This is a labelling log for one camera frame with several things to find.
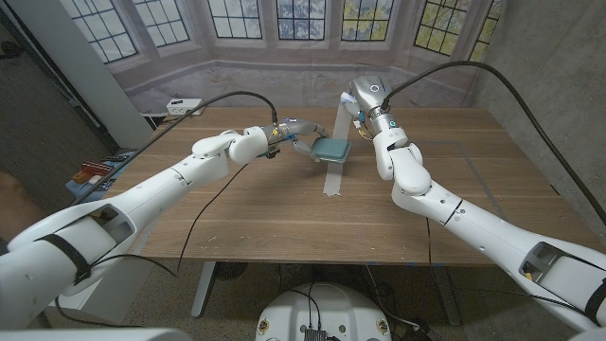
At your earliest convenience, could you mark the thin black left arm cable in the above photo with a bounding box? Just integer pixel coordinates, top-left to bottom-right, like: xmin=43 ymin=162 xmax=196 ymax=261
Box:
xmin=54 ymin=162 xmax=251 ymax=329

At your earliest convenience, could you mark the white floor cable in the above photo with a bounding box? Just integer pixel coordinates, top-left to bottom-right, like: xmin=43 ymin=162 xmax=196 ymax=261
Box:
xmin=364 ymin=264 xmax=421 ymax=332

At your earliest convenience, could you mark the blue box with items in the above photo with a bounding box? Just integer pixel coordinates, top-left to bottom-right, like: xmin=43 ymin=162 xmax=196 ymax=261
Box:
xmin=64 ymin=150 xmax=137 ymax=209

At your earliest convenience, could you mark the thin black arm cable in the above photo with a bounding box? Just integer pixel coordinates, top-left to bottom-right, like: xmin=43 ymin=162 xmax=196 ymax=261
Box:
xmin=54 ymin=162 xmax=251 ymax=329
xmin=424 ymin=216 xmax=435 ymax=285

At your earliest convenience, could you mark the white gauze bandage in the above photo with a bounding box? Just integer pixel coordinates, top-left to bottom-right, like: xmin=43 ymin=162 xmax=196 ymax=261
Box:
xmin=323 ymin=92 xmax=361 ymax=198

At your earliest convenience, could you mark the white floor platform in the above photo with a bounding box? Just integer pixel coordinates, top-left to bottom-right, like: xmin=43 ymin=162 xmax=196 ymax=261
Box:
xmin=46 ymin=259 xmax=157 ymax=326

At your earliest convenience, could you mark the grey metal table leg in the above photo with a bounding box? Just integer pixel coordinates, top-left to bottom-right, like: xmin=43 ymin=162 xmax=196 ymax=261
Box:
xmin=431 ymin=264 xmax=463 ymax=327
xmin=190 ymin=261 xmax=218 ymax=319

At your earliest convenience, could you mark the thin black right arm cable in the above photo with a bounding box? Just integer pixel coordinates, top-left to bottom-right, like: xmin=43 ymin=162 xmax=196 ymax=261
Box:
xmin=424 ymin=216 xmax=435 ymax=285

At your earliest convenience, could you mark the red box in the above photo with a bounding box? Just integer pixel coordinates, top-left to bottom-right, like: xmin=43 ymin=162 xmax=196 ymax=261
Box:
xmin=80 ymin=161 xmax=116 ymax=177

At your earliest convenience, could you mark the white robot body edge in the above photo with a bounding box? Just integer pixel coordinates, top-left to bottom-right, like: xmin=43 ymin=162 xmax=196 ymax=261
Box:
xmin=0 ymin=328 xmax=193 ymax=341

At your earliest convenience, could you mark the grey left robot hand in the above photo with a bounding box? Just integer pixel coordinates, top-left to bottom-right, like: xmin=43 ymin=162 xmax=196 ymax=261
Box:
xmin=264 ymin=117 xmax=331 ymax=165

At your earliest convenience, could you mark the white power strip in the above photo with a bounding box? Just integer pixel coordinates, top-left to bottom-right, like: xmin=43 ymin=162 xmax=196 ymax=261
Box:
xmin=166 ymin=98 xmax=204 ymax=117

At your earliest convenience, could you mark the black torso cable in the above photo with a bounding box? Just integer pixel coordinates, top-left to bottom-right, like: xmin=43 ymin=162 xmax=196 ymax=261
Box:
xmin=283 ymin=282 xmax=323 ymax=332

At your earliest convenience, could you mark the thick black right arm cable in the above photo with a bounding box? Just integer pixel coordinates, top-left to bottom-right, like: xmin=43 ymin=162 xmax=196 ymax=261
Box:
xmin=380 ymin=60 xmax=606 ymax=226

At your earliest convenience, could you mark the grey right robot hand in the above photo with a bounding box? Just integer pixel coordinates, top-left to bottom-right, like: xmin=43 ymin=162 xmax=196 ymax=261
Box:
xmin=340 ymin=75 xmax=399 ymax=138

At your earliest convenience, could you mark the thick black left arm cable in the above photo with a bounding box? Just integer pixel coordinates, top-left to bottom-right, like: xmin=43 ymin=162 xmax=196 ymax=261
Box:
xmin=68 ymin=89 xmax=279 ymax=207

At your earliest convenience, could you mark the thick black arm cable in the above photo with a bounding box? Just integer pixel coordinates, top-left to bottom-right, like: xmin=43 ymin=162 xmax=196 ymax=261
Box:
xmin=68 ymin=89 xmax=279 ymax=207
xmin=380 ymin=60 xmax=606 ymax=226

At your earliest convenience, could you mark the person's bare leg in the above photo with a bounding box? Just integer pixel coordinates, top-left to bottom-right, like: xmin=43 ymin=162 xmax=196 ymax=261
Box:
xmin=0 ymin=170 xmax=48 ymax=238

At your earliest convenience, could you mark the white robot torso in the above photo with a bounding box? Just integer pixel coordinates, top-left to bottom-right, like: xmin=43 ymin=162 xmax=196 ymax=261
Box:
xmin=255 ymin=282 xmax=393 ymax=341

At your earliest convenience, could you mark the black power strip cord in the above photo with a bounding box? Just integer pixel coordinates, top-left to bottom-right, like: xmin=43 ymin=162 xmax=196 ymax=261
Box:
xmin=155 ymin=109 xmax=194 ymax=127

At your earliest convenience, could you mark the teal zippered case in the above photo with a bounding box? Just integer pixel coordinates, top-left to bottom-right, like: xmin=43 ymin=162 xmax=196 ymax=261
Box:
xmin=310 ymin=136 xmax=352 ymax=165

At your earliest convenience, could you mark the black floor fan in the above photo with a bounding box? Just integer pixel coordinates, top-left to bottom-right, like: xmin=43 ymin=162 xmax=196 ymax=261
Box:
xmin=212 ymin=261 xmax=249 ymax=281

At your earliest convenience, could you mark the printed bay window backdrop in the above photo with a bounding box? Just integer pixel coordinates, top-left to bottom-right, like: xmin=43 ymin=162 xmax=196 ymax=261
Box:
xmin=59 ymin=0 xmax=506 ymax=115

